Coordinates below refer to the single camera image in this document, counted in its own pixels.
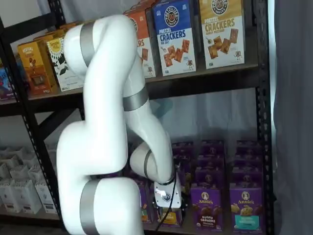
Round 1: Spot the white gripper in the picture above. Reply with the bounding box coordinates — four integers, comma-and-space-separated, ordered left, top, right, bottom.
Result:
151, 180, 190, 216

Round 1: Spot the purple Annie's box brown patch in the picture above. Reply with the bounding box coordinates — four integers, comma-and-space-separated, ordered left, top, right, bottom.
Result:
190, 188, 224, 232

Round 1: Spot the purple Annie's box yellow patch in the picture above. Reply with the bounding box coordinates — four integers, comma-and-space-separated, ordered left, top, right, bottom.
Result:
156, 208, 184, 228

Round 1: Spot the purple Annie's hidden veggies box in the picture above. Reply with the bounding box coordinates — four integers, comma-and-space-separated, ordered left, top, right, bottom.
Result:
137, 180, 150, 224

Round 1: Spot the purple Annie's snack box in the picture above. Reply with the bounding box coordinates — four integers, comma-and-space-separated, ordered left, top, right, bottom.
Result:
233, 156, 264, 174
179, 170, 193, 194
174, 155, 193, 172
236, 141, 263, 160
197, 155, 225, 172
195, 168, 224, 190
172, 141, 194, 158
200, 141, 224, 159
231, 171, 264, 190

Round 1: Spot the purple Annie's box teal patch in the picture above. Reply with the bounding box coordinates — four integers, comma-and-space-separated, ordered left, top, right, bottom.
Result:
229, 188, 265, 234

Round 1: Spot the white carton box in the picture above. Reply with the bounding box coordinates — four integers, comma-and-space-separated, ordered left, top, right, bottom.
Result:
22, 151, 38, 167
13, 180, 43, 215
9, 165, 32, 183
0, 163, 12, 183
35, 180, 60, 215
4, 153, 25, 169
0, 181, 19, 214
28, 164, 47, 183

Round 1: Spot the orange cheddar pretzel crackers box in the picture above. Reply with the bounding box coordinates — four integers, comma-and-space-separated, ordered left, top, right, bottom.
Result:
122, 11, 157, 79

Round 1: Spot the blue sea salt crackers box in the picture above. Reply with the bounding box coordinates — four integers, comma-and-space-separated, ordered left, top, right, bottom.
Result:
153, 0, 197, 77

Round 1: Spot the Sweet Thins mint chocolate box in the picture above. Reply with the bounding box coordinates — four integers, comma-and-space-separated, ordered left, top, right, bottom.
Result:
46, 36, 86, 93

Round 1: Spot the yellow honey mustard crackers box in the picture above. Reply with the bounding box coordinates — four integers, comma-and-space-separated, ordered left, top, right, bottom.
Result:
199, 0, 246, 70

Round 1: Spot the orange snack box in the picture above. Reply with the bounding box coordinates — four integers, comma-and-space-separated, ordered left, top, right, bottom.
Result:
17, 40, 60, 95
33, 29, 66, 45

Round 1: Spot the blue purple snack box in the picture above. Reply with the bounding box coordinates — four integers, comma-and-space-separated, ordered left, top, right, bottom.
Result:
0, 57, 16, 101

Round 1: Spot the black metal shelving rack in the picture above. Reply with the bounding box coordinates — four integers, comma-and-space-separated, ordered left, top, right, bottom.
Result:
0, 0, 276, 235
0, 97, 26, 118

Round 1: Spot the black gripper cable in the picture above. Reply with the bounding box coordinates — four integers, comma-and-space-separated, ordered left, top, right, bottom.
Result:
155, 171, 178, 232

